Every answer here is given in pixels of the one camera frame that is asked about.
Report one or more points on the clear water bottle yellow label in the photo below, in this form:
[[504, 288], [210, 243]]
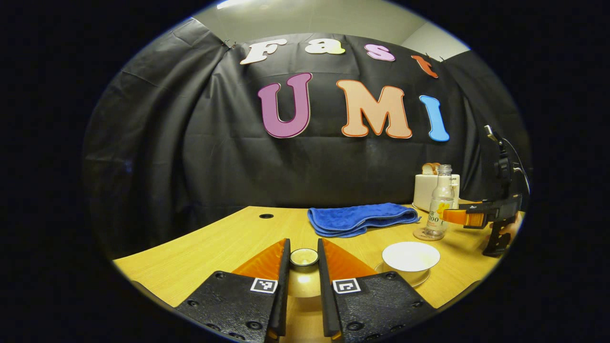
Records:
[[439, 200]]

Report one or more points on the cream teacup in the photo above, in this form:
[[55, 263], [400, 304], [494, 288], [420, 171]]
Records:
[[410, 256]]

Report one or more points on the round brown coaster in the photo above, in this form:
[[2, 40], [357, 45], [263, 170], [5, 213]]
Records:
[[418, 235]]

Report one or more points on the white toaster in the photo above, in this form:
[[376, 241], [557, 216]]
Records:
[[423, 193]]

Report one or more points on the folded blue towel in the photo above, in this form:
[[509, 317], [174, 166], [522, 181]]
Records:
[[357, 216]]

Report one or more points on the toast slice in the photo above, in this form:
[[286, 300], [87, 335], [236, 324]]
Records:
[[437, 167], [427, 169]]

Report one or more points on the cream teacup lid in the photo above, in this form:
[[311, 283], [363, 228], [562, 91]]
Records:
[[304, 281]]

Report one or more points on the black backdrop cloth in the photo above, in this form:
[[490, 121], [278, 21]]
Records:
[[200, 157]]

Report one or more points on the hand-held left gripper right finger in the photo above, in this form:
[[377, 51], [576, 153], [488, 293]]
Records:
[[326, 295]]

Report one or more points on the cream saucer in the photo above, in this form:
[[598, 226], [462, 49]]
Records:
[[425, 280]]

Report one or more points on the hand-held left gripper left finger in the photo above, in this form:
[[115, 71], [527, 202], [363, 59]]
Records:
[[284, 295]]

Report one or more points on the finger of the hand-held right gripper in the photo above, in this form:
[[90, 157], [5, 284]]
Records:
[[469, 219], [479, 206]]

